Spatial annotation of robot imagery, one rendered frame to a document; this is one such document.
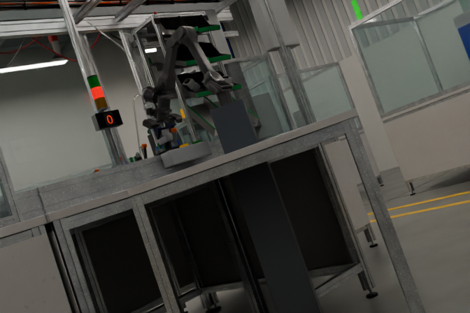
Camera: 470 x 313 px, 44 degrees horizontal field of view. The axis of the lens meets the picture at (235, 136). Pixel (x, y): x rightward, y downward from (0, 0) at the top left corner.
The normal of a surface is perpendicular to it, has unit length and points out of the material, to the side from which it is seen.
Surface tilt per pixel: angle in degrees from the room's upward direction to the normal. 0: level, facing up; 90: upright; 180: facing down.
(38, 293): 90
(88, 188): 90
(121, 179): 90
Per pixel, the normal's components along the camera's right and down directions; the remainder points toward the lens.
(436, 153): -0.74, 0.21
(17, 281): 0.63, -0.29
